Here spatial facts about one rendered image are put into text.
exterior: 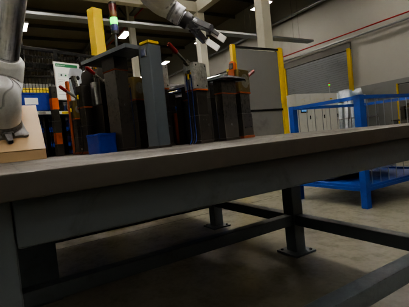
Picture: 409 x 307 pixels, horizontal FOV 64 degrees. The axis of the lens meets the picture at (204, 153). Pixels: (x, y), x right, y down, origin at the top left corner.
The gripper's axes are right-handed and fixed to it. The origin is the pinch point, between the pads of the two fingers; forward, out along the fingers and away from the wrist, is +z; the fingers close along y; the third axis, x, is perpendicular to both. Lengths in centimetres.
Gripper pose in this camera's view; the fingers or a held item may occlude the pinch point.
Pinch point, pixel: (219, 43)
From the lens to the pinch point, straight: 161.5
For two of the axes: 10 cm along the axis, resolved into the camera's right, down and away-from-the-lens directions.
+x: 5.2, -8.5, 0.6
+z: 8.4, 5.2, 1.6
